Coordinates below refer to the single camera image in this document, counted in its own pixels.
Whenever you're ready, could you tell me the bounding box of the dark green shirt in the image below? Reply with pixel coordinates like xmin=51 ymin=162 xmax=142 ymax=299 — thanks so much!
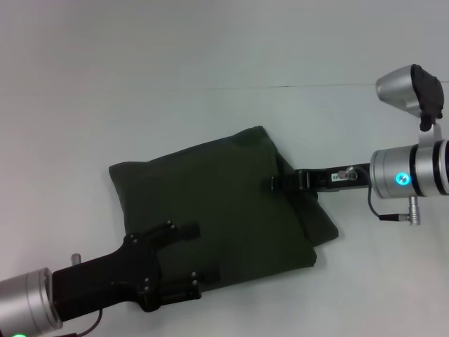
xmin=108 ymin=125 xmax=340 ymax=296

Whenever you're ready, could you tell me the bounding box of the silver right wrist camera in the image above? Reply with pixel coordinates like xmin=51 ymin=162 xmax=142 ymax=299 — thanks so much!
xmin=375 ymin=64 xmax=443 ymax=148

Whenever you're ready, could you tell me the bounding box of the arm cable with plug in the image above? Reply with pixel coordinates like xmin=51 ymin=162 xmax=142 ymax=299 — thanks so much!
xmin=61 ymin=308 xmax=105 ymax=337
xmin=366 ymin=185 xmax=422 ymax=227

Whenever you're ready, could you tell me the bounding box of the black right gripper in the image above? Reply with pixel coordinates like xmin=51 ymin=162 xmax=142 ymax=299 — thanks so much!
xmin=269 ymin=163 xmax=373 ymax=194

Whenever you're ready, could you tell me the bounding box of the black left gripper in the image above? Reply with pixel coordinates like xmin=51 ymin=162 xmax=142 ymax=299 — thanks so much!
xmin=51 ymin=220 xmax=222 ymax=322

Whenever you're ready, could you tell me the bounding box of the left arm cable with plug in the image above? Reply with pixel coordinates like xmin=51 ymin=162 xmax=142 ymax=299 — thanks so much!
xmin=61 ymin=308 xmax=105 ymax=337

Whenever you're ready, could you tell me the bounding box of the right arm cable with plug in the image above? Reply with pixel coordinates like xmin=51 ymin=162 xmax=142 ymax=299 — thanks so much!
xmin=366 ymin=185 xmax=422 ymax=227

